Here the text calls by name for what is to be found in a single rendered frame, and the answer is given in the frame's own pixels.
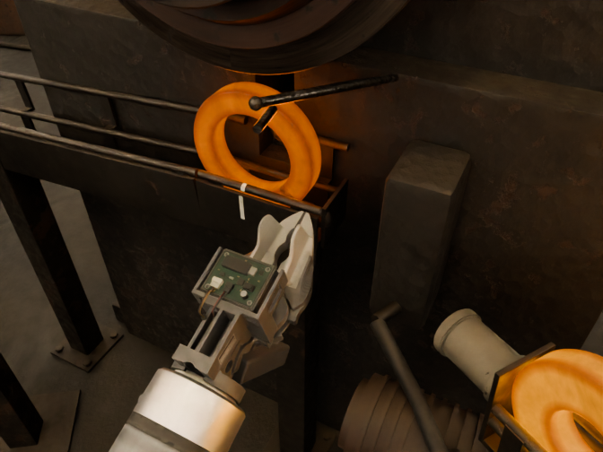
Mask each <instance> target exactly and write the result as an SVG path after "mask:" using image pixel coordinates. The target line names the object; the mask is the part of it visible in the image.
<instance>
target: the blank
mask: <svg viewBox="0 0 603 452"><path fill-rule="evenodd" d="M511 403H512V410H513V414H514V418H515V420H516V421H517V422H518V423H519V424H520V425H521V426H522V427H523V428H524V429H525V430H526V431H527V432H528V433H529V434H530V435H531V436H532V437H533V438H534V439H535V440H537V441H538V442H539V443H540V444H541V445H542V446H543V447H544V448H545V449H546V450H547V451H548V452H594V451H593V450H592V449H591V448H590V446H589V445H588V444H587V443H586V442H585V440H584V439H583V438H582V436H581V434H580V433H579V431H578V429H577V427H576V425H575V422H574V419H573V416H572V413H576V414H578V415H580V416H581V417H582V418H584V419H585V420H587V421H588V422H590V423H591V424H592V425H593V426H594V427H595V428H596V429H597V430H598V431H599V432H600V433H601V434H602V436H603V357H602V356H600V355H597V354H595V353H592V352H586V351H583V350H577V349H560V350H555V351H552V352H549V353H547V354H545V355H544V356H542V357H540V358H538V359H536V360H535V361H532V362H531V363H529V364H528V365H526V366H525V367H523V368H522V369H521V370H520V372H519V373H518V375H517V377H516V378H515V380H514V383H513V386H512V391H511Z"/></svg>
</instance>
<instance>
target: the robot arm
mask: <svg viewBox="0 0 603 452"><path fill-rule="evenodd" d="M290 241H291V246H290V254H289V256H288V257H287V259H286V260H284V261H283V263H281V264H280V266H279V268H278V270H276V268H277V260H278V257H280V255H281V254H282V253H283V252H284V251H285V250H286V249H288V245H289V242H290ZM313 256H314V233H313V227H312V223H311V219H310V215H309V213H306V212H304V211H300V212H298V213H295V214H293V215H291V216H289V217H288V218H286V219H284V220H283V221H281V222H280V223H279V222H278V221H277V220H276V219H275V218H274V217H273V216H272V215H269V214H268V215H266V216H265V217H264V218H263V219H262V220H261V222H260V224H259V225H258V242H257V245H256V247H255V248H254V250H253V251H251V252H249V253H248V254H247V255H245V256H244V255H242V254H240V253H237V252H235V251H232V250H229V249H227V248H226V249H223V248H222V247H219V248H218V249H217V251H216V252H215V254H214V256H213V258H212V259H211V261H210V263H209V264H208V266H207V267H206V269H205V270H204V272H203V274H202V275H201V277H200V278H199V280H198V282H197V284H196V286H195V287H194V289H193V290H192V293H193V295H194V296H195V298H196V299H197V301H198V302H199V304H200V305H199V308H198V314H199V315H200V316H201V319H202V322H201V324H200V325H199V327H198V329H197V330H196V332H195V334H194V335H193V337H192V339H191V341H190V342H189V344H188V346H185V345H183V344H181V343H180V344H179V346H178V348H177V350H176V351H175V352H174V354H173V356H172V357H171V358H172V359H173V360H174V362H173V364H172V366H171V367H170V369H167V368H161V369H157V371H156V373H155V374H154V376H153V378H152V380H151V382H150V383H149V385H148V387H147V388H146V390H145V391H144V393H143V394H141V395H140V396H139V398H138V403H137V405H136V406H135V409H134V410H133V412H132V413H131V415H130V416H129V418H128V420H127V423H126V424H125V425H124V427H123V429H122V430H121V432H120V433H119V434H118V437H117V438H116V440H115V442H114V443H113V445H112V447H111V448H110V450H109V452H228V451H229V449H230V447H231V445H232V442H233V441H234V439H235V437H236V435H237V433H238V431H239V429H240V426H241V425H242V423H243V421H244V419H245V417H246V415H245V413H244V411H243V410H242V409H241V408H240V407H239V406H238V405H239V404H240V401H241V399H242V397H243V396H244V394H245V392H246V390H245V389H244V388H243V387H242V386H241V385H240V384H243V383H245V382H247V381H249V380H252V379H253V378H256V377H258V376H260V375H263V374H265V373H267V372H268V371H270V370H272V369H276V368H278V367H280V366H282V365H284V364H285V361H286V358H287V355H288V352H289V350H290V347H289V345H288V344H285V343H282V342H280V341H282V340H283V339H284V338H283V336H282V333H283V332H284V331H285V329H286V328H287V327H288V326H289V325H290V324H293V325H297V323H298V319H299V316H300V314H301V313H302V312H303V311H304V310H305V308H306V307H307V305H308V303H309V301H310V297H311V294H312V286H313V266H314V264H313ZM215 261H216V263H215ZM214 263H215V264H214ZM213 265H214V267H213ZM212 267H213V268H212ZM211 268H212V270H211ZM210 270H211V271H210ZM209 272H210V273H209ZM208 273H209V274H208ZM206 276H207V277H206ZM205 278H206V279H205ZM204 280H205V281H204ZM201 308H203V309H204V310H205V312H206V314H203V315H202V314H201Z"/></svg>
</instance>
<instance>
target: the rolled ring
mask: <svg viewBox="0 0 603 452"><path fill-rule="evenodd" d="M279 93H281V92H279V91H277V90H275V89H273V88H271V87H268V86H266V85H264V84H260V83H251V82H239V83H231V84H228V85H226V86H224V87H222V88H221V89H220V90H218V91H217V92H215V93H214V94H213V95H212V96H210V97H209V98H208V99H206V100H205V101H204V102H203V104H202V105H201V106H200V108H199V110H198V112H197V115H196V118H195V123H194V140H195V145H196V148H197V153H198V156H199V158H200V160H201V161H202V163H203V165H204V167H205V169H206V171H208V172H211V173H214V174H216V175H220V176H223V177H226V178H230V179H234V180H237V181H239V182H242V183H247V184H249V185H252V186H254V187H260V188H263V189H265V190H268V191H271V192H275V193H277V194H280V195H283V196H289V197H291V198H294V199H297V200H300V201H301V200H302V199H303V198H304V197H305V196H306V195H307V194H308V193H309V191H310V190H311V189H312V187H313V186H314V185H315V183H316V181H317V179H318V177H319V173H320V168H321V150H320V145H319V139H318V137H317V135H316V132H315V130H314V128H313V126H312V124H311V123H310V121H309V120H308V118H307V117H306V116H305V114H304V113H303V112H302V111H301V109H300V108H299V107H298V106H297V105H296V104H295V103H294V102H288V103H284V104H279V105H276V106H277V112H276V113H275V115H274V116H273V117H272V119H271V120H270V121H269V123H268V124H267V125H268V126H269V127H270V128H272V129H273V130H274V131H275V132H276V134H277V135H278V136H279V137H280V139H281V140H282V142H283V143H284V146H285V148H286V150H287V151H288V154H289V158H290V163H291V171H290V175H289V178H287V179H285V180H282V181H267V180H264V179H261V178H257V177H255V176H253V175H251V174H250V173H248V172H247V171H246V170H245V169H244V168H242V167H241V165H240V164H239V163H238V162H237V161H236V160H235V159H234V158H233V157H232V154H231V153H230V151H229V149H228V146H227V144H226V141H225V137H224V124H225V121H226V119H227V117H228V116H230V115H235V114H242V115H247V116H251V117H254V118H256V119H260V117H261V116H262V115H263V114H264V112H265V111H266V110H267V108H268V107H265V108H261V109H260V110H258V111H254V110H252V109H251V108H250V107H249V99H250V98H252V97H253V96H258V97H259V98H260V97H265V96H269V95H274V94H279ZM224 187H226V186H224ZM227 188H229V189H232V190H235V191H239V192H241V191H240V190H236V189H233V188H230V187H227ZM241 193H244V192H241ZM244 194H247V195H250V196H254V195H251V194H248V193H244ZM254 197H258V198H261V199H264V200H267V199H265V198H262V197H259V196H254ZM267 201H269V202H272V203H275V204H279V203H276V202H273V201H270V200H267ZM280 205H283V206H286V207H289V208H290V206H287V205H284V204H280Z"/></svg>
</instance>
